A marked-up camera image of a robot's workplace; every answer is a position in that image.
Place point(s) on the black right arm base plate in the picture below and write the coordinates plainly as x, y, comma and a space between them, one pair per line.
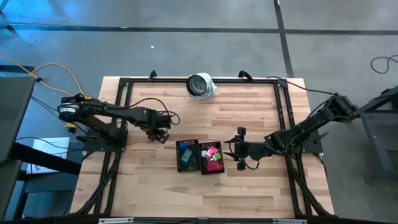
312, 146

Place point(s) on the black metal beam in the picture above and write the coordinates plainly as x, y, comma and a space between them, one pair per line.
46, 160

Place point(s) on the blue charger block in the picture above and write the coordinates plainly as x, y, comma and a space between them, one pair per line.
183, 145

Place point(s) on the dark grey desk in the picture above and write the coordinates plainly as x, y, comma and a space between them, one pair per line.
15, 118

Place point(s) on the pink charger block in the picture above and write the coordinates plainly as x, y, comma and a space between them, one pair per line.
213, 150

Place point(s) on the black aluminium rig frame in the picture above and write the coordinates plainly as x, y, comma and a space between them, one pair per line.
161, 80

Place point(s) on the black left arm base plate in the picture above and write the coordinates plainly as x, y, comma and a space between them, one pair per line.
93, 144

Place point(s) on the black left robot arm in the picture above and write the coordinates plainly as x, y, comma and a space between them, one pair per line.
118, 112

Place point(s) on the white cylinder with black rim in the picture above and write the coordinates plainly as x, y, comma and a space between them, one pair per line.
199, 85

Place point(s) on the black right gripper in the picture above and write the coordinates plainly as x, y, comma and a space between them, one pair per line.
252, 149

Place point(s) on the black frame clamp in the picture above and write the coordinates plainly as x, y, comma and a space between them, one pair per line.
152, 74
245, 74

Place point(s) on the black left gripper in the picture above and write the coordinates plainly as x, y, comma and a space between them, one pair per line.
158, 133

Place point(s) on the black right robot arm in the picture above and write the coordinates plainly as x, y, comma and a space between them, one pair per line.
311, 126

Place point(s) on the silver metal bracket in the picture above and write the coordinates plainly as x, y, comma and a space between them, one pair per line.
289, 221
115, 221

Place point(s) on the black slotted plastic basket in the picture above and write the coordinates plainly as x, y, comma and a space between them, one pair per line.
221, 146
194, 166

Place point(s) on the teal box with window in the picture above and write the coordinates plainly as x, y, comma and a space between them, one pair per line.
186, 155

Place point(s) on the white paper sheet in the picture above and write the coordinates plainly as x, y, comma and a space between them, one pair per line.
53, 147

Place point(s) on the black metal side table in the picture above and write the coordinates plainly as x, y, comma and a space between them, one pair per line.
376, 140

